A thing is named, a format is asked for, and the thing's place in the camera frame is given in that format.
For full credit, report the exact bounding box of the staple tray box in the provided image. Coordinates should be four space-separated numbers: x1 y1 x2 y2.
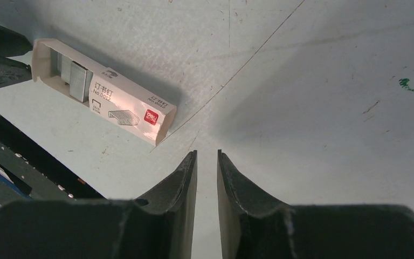
30 38 105 107

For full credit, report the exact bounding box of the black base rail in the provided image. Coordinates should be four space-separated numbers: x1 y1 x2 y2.
0 115 103 205

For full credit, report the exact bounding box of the white staple box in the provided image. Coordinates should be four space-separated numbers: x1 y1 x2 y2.
88 68 177 146

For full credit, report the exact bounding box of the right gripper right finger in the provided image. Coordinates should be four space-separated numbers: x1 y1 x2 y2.
217 151 414 258

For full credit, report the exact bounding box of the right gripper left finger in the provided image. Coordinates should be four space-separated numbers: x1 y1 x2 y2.
0 151 197 258

